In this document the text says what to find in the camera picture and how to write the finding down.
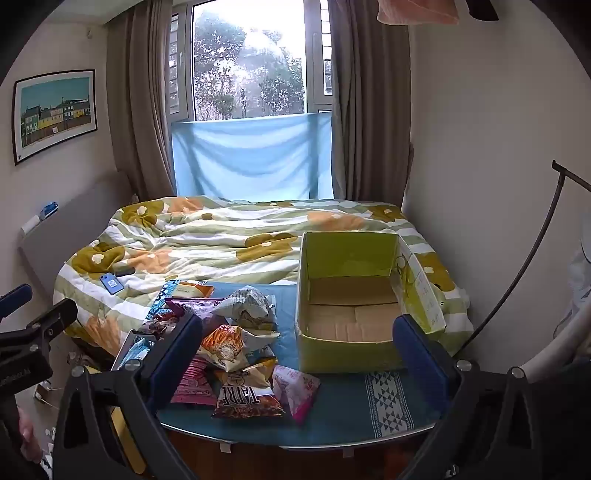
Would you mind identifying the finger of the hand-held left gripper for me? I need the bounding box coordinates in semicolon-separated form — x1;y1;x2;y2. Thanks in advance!
0;284;34;320
25;298;79;341

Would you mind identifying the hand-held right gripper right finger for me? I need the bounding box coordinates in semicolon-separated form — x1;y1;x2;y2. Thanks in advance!
392;314;542;480

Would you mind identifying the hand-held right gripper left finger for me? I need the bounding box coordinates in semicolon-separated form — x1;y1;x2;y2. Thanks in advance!
53;314;205;480

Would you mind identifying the light blue snack packet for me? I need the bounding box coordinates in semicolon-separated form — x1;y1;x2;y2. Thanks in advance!
111;330;158;373

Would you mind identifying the purple snack packet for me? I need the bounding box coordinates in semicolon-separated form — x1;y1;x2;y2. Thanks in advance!
164;298;227;325

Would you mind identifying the orange cartoon snack packet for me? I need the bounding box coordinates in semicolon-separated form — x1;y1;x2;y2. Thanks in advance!
198;324;281;373

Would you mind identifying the green cardboard box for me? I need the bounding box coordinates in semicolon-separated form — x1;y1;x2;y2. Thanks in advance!
295;232;448;374

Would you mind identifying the white green snack packet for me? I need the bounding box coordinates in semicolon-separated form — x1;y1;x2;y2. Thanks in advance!
212;285;278;331

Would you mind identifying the light pink snack packet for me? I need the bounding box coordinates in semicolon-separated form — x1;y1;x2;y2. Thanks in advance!
271;364;321;425

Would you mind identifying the dark maroon snack packet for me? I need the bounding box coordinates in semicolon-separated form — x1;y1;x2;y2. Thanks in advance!
137;316;180;341

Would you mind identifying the blue white lettered snack packet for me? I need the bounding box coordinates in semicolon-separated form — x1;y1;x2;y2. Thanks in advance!
154;281;182;320

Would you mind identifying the blue card tag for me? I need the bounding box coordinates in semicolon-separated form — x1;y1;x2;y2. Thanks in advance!
99;273;125;295

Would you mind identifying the cream orange snack packet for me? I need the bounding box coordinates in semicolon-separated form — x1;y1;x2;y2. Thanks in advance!
178;280;216;299

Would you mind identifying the grey headboard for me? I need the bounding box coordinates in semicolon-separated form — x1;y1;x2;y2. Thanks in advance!
18;171;137;306

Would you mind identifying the teal patterned table mat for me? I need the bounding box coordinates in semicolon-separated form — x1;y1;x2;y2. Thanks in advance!
154;281;459;449

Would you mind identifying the floral striped blanket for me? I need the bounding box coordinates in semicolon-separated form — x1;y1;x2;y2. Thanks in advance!
53;196;476;360

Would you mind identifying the white rounded object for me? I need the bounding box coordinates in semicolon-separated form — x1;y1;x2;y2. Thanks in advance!
519;247;591;385

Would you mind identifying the black curved pole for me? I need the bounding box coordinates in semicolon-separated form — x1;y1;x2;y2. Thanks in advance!
455;160;591;357

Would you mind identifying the framed houses picture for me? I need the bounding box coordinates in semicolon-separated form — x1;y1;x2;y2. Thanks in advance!
11;69;99;166

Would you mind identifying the light blue window cloth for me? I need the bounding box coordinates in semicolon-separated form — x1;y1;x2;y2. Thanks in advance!
171;112;334;200

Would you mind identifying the brown curtain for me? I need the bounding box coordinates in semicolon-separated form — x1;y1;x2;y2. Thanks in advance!
106;2;179;202
325;0;415;209

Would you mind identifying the white framed window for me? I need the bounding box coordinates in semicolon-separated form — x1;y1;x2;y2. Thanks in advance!
166;0;335;123

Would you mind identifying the pink hanging towel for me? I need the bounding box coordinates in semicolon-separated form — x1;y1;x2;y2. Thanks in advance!
376;0;462;27

